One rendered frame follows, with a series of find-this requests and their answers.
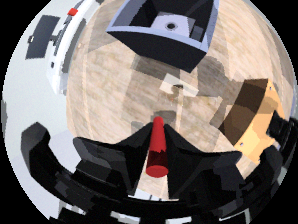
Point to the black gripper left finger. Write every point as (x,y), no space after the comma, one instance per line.
(127,157)

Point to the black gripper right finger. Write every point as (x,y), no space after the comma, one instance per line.
(185,161)

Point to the red peg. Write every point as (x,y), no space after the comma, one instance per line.
(157,162)

